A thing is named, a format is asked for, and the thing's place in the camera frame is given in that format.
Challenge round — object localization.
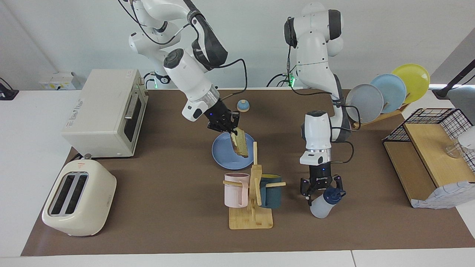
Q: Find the white seasoning bottle blue cap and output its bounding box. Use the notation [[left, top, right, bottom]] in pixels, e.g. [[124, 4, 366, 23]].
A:
[[310, 187, 347, 219]]

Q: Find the toasted bread slice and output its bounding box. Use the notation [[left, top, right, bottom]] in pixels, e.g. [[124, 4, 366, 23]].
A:
[[230, 128, 249, 159]]

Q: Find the blue round plate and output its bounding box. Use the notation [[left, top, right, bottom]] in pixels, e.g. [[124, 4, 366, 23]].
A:
[[212, 130, 256, 170]]

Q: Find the wooden plate rack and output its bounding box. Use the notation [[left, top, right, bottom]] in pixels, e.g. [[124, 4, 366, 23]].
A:
[[341, 102, 410, 128]]

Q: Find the grey-blue plate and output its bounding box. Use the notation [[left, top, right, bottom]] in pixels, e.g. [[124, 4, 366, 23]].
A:
[[345, 84, 384, 123]]

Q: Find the light blue plate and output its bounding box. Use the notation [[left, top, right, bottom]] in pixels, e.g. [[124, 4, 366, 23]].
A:
[[370, 74, 407, 114]]

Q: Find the yellow plate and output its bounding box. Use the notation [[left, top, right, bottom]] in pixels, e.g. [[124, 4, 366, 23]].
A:
[[392, 63, 431, 104]]

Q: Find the dark teal mug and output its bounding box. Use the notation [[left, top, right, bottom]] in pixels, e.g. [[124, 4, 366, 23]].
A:
[[259, 174, 282, 209]]

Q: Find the pink ribbed mug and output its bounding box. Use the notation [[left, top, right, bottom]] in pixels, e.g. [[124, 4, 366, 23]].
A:
[[224, 173, 250, 208]]

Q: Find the wooden mug tree stand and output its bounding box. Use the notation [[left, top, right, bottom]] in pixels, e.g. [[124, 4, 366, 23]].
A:
[[223, 142, 286, 230]]

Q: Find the brown table mat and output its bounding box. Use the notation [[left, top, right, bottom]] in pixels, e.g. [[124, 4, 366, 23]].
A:
[[20, 88, 475, 257]]

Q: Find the white toaster oven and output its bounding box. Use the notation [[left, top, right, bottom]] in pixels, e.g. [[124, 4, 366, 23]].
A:
[[61, 69, 149, 158]]

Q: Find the clear glass cup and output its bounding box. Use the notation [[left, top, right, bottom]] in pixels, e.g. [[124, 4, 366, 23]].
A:
[[445, 126, 475, 159]]

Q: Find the cream two-slot toaster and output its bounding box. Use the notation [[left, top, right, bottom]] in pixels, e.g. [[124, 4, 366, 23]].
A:
[[42, 156, 117, 237]]

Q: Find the grey rounded object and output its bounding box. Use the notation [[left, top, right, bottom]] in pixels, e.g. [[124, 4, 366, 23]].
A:
[[447, 86, 475, 123]]

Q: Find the white power socket box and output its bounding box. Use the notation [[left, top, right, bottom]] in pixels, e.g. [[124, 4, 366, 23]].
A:
[[39, 72, 80, 90]]

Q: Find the black clamp block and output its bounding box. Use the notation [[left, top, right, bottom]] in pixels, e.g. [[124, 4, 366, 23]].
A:
[[0, 77, 19, 101]]

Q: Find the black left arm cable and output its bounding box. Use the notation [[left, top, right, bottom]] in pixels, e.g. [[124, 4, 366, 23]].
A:
[[328, 104, 361, 164]]

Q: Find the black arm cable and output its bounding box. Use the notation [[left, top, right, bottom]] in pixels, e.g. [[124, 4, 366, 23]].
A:
[[206, 58, 248, 100], [328, 104, 361, 164]]

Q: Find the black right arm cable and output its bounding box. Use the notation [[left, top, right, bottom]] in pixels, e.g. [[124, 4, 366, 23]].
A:
[[206, 58, 248, 100]]

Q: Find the wooden shelf with wire basket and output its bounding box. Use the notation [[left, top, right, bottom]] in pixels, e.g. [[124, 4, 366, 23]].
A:
[[382, 108, 475, 208]]

